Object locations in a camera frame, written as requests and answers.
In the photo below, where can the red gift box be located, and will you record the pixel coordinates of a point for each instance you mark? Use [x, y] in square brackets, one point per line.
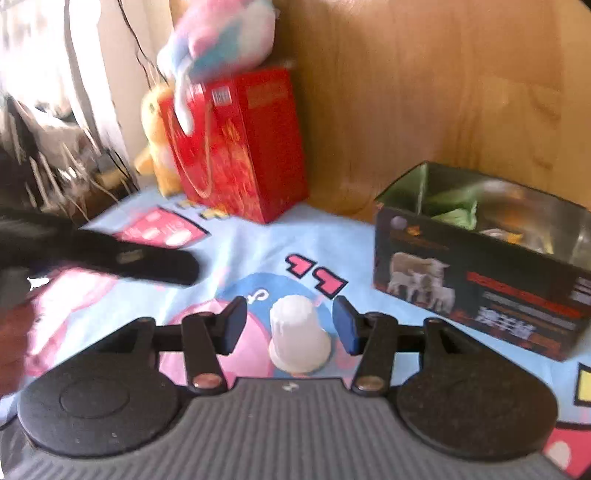
[240, 147]

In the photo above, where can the dark printed cardboard box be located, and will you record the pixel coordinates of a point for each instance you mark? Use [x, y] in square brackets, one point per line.
[475, 281]

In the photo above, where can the cluttered drying rack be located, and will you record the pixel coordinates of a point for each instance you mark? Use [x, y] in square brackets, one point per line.
[60, 157]

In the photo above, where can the pastel plush toy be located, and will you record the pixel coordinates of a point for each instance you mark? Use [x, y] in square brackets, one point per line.
[217, 44]

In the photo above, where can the white plastic jelly cup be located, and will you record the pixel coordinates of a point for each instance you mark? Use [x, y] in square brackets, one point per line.
[298, 336]

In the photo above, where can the yellow plush toy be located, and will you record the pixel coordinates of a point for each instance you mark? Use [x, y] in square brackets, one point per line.
[157, 138]

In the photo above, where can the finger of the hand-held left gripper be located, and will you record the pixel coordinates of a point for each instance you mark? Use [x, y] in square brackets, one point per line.
[161, 267]

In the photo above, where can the wooden headboard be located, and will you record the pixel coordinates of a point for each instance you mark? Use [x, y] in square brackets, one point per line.
[438, 83]

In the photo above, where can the printed blanket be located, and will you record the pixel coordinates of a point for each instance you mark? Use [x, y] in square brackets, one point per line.
[258, 249]

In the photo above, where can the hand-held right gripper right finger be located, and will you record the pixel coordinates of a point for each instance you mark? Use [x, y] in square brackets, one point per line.
[345, 325]

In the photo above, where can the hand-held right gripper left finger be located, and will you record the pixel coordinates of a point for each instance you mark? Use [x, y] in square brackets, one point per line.
[236, 323]

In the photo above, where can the light green wrapper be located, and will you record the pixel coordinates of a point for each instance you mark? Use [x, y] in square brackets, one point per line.
[455, 213]

